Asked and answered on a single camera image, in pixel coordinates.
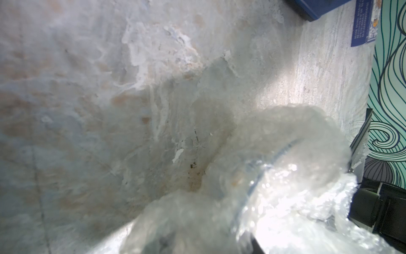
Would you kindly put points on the blue tape dispenser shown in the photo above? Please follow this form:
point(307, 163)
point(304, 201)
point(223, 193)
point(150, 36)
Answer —
point(311, 10)

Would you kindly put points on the clear bubble wrap sheet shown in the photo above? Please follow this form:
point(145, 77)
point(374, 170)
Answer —
point(171, 224)

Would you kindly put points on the small patterned card box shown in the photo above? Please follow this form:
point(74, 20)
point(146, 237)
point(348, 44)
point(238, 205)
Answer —
point(366, 20)

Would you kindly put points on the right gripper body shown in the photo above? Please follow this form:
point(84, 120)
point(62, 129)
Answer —
point(382, 207)

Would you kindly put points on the blue patterned ceramic bowl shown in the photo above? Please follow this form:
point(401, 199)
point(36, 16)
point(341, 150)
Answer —
point(258, 182)

